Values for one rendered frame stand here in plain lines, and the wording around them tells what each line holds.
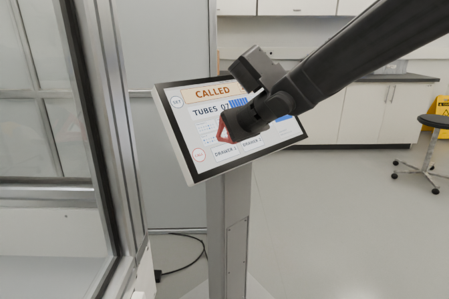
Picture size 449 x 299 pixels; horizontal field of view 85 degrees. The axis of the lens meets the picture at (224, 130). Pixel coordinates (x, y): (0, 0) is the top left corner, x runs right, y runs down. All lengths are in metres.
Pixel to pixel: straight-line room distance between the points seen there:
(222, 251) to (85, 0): 0.98
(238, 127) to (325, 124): 2.69
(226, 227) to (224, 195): 0.15
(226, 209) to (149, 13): 1.04
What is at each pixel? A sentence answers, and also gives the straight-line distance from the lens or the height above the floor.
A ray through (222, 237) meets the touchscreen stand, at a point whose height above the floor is 0.58.
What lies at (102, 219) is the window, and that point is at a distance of 0.40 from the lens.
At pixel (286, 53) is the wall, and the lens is 3.47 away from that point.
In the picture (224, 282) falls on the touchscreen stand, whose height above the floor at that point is 0.33.
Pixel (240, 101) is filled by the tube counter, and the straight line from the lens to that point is 0.86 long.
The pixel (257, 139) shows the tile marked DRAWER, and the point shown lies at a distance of 0.83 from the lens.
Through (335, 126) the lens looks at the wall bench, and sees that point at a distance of 3.20.
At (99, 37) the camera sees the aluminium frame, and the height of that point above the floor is 1.32.
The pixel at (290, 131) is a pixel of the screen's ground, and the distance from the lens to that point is 0.95.
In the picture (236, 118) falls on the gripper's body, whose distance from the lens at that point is 0.49.
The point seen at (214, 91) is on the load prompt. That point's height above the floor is 1.16.
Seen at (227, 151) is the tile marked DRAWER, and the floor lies 1.00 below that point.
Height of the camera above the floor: 1.32
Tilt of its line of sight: 21 degrees down
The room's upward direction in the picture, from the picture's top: straight up
